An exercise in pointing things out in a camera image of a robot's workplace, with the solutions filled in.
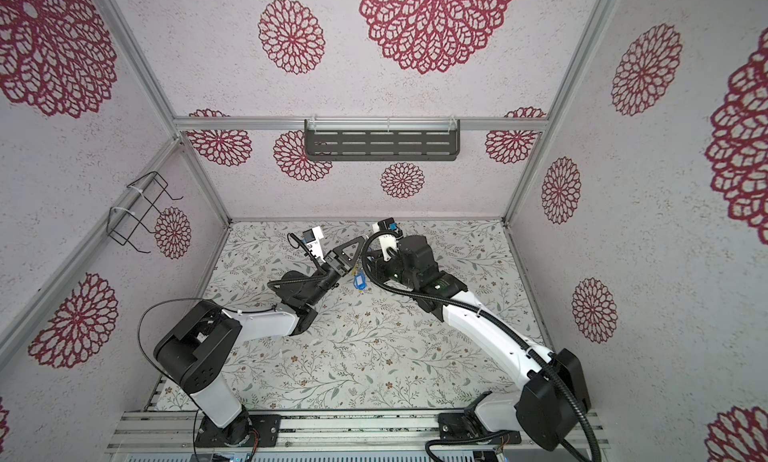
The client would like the black wire wall rack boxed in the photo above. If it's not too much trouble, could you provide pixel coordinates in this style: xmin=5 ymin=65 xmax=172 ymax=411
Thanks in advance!
xmin=105 ymin=171 xmax=183 ymax=255

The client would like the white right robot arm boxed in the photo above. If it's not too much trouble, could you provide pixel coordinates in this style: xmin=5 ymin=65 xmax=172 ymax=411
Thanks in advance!
xmin=362 ymin=229 xmax=602 ymax=461

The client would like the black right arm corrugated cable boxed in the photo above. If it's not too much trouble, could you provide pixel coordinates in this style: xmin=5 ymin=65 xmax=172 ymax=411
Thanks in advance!
xmin=359 ymin=229 xmax=602 ymax=462

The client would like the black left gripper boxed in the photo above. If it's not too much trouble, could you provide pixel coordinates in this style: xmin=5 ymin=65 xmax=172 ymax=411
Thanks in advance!
xmin=306 ymin=236 xmax=362 ymax=307

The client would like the grey slotted wall shelf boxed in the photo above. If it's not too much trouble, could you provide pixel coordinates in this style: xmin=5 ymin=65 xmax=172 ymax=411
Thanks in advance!
xmin=304 ymin=119 xmax=461 ymax=162

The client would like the keyring bunch with blue tags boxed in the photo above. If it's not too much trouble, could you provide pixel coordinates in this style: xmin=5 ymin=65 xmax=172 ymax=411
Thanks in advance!
xmin=353 ymin=268 xmax=367 ymax=291

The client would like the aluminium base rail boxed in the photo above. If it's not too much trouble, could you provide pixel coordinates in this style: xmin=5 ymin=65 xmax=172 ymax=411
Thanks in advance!
xmin=105 ymin=409 xmax=569 ymax=461

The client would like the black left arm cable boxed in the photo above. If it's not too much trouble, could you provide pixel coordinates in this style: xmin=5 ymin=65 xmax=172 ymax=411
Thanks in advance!
xmin=136 ymin=297 xmax=208 ymax=403

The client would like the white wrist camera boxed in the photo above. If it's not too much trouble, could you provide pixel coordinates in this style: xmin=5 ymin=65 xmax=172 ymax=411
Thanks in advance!
xmin=371 ymin=217 xmax=403 ymax=261
xmin=302 ymin=226 xmax=324 ymax=262

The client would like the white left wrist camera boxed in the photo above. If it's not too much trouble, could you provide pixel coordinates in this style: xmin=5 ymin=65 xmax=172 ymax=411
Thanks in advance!
xmin=302 ymin=226 xmax=324 ymax=262

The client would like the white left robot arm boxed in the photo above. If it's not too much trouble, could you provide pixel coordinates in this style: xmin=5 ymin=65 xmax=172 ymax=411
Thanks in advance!
xmin=152 ymin=233 xmax=365 ymax=447

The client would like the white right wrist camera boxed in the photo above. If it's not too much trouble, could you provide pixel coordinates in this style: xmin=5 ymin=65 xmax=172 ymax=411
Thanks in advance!
xmin=371 ymin=217 xmax=403 ymax=261

